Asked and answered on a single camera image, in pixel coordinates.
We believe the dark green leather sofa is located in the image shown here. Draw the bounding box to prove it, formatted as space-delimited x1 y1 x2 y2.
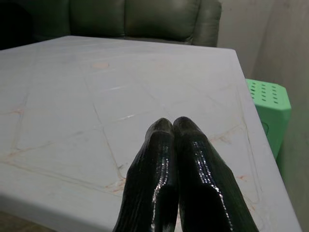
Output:
0 0 222 48

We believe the white folding table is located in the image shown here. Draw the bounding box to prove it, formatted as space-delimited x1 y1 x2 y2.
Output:
0 35 304 232

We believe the green plastic stool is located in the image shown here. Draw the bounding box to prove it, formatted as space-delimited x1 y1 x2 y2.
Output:
245 78 292 167

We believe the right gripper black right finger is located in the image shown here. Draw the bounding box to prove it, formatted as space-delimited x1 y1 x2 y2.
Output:
173 116 254 232

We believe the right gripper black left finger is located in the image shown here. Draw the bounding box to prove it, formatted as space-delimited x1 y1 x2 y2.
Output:
114 117 179 232

